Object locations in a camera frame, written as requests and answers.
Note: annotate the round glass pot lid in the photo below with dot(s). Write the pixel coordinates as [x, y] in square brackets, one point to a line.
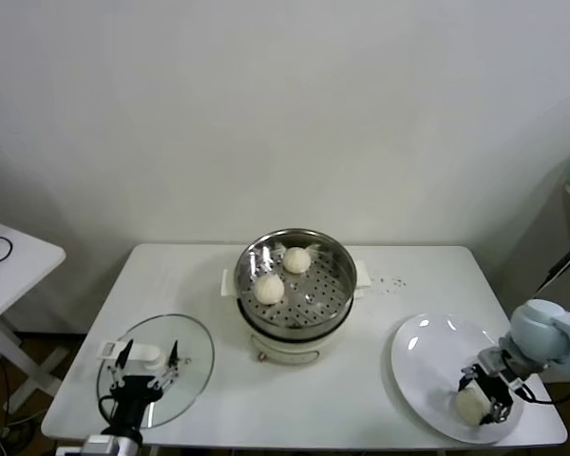
[190, 380]

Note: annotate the cream electric cooking pot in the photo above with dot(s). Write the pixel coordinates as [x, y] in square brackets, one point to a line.
[290, 349]

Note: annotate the stainless steel steamer basket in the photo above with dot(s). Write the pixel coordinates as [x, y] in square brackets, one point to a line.
[332, 266]

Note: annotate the white steamed baozi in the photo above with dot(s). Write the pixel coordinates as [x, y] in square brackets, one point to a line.
[470, 407]
[269, 290]
[296, 260]

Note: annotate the white side table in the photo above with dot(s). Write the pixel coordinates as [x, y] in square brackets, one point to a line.
[19, 266]

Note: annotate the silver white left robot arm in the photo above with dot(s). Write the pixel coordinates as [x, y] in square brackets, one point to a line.
[116, 446]

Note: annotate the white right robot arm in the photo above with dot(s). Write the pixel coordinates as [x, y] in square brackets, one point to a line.
[546, 337]

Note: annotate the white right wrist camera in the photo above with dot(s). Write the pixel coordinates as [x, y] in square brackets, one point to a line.
[514, 377]

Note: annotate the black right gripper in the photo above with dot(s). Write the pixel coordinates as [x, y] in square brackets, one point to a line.
[496, 387]

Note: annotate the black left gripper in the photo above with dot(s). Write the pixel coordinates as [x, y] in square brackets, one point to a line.
[133, 404]

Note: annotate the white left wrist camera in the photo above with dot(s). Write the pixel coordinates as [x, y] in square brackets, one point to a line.
[71, 450]

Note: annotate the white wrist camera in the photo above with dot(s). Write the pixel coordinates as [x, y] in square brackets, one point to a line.
[514, 377]
[71, 450]

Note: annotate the white oval plate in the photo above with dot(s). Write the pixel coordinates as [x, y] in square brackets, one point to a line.
[423, 361]

